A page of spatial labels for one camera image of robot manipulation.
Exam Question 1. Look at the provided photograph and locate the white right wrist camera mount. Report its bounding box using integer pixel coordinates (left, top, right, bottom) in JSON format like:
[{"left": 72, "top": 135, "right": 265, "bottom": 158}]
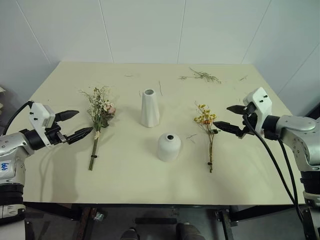
[{"left": 242, "top": 87, "right": 274, "bottom": 137}]

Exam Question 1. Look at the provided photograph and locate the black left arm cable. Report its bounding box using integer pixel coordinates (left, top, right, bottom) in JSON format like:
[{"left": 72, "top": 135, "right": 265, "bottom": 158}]
[{"left": 1, "top": 100, "right": 35, "bottom": 136}]

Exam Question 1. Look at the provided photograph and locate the large dark rounded shape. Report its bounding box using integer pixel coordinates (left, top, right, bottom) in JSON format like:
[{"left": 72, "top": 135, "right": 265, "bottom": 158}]
[{"left": 175, "top": 222, "right": 204, "bottom": 240}]

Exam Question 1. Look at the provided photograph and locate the small dark rounded shape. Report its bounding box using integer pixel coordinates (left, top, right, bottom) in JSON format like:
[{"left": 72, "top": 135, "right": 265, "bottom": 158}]
[{"left": 121, "top": 227, "right": 139, "bottom": 240}]

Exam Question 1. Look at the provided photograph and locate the short black right arm cable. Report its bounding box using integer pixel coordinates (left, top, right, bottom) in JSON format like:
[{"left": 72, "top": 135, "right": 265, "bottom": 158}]
[{"left": 276, "top": 138, "right": 305, "bottom": 216}]

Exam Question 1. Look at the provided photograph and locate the short round white vase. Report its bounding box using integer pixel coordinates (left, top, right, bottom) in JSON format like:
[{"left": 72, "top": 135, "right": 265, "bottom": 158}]
[{"left": 156, "top": 132, "right": 182, "bottom": 163}]

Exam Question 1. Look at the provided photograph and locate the pink and white flower bouquet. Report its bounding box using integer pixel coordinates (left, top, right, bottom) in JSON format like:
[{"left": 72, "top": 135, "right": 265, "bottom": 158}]
[{"left": 79, "top": 85, "right": 117, "bottom": 172}]

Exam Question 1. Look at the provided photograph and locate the long black right wrist cable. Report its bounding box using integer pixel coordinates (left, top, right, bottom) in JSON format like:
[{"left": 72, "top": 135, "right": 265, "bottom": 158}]
[{"left": 241, "top": 112, "right": 305, "bottom": 227}]

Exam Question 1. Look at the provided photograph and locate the tall white faceted vase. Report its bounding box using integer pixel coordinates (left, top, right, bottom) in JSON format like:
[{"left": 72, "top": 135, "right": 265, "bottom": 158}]
[{"left": 140, "top": 88, "right": 160, "bottom": 129}]

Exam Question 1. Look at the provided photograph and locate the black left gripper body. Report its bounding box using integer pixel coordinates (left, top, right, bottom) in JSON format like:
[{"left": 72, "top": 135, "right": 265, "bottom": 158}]
[{"left": 45, "top": 123, "right": 69, "bottom": 146}]

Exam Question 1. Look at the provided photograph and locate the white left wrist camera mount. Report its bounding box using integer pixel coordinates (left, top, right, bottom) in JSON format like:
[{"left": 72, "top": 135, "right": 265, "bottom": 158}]
[{"left": 27, "top": 101, "right": 56, "bottom": 148}]

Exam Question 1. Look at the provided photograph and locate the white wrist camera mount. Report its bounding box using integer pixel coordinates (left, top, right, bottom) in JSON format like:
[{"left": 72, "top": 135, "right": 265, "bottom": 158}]
[
  {"left": 27, "top": 101, "right": 56, "bottom": 148},
  {"left": 242, "top": 87, "right": 274, "bottom": 137}
]

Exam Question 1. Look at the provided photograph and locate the beige object at room edge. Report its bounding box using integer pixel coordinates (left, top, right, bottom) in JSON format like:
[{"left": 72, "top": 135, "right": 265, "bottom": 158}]
[{"left": 0, "top": 84, "right": 8, "bottom": 111}]

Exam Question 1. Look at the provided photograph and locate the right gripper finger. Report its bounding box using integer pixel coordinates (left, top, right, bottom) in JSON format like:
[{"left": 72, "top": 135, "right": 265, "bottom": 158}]
[
  {"left": 212, "top": 121, "right": 243, "bottom": 137},
  {"left": 226, "top": 104, "right": 249, "bottom": 116}
]

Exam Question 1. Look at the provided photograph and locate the yellow dried flower bouquet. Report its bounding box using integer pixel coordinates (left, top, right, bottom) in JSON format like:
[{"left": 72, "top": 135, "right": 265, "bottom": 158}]
[{"left": 193, "top": 100, "right": 219, "bottom": 174}]

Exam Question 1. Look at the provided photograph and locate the loose green dried sprig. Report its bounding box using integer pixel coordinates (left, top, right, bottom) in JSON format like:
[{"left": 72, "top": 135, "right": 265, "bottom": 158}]
[{"left": 178, "top": 67, "right": 223, "bottom": 85}]

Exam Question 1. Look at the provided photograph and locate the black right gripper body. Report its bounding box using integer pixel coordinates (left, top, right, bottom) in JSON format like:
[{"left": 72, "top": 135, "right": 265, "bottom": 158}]
[{"left": 236, "top": 103, "right": 259, "bottom": 140}]

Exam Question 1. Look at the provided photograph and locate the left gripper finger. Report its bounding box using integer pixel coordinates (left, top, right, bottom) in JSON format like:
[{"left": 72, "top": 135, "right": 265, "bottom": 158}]
[
  {"left": 66, "top": 126, "right": 94, "bottom": 146},
  {"left": 55, "top": 109, "right": 81, "bottom": 124}
]

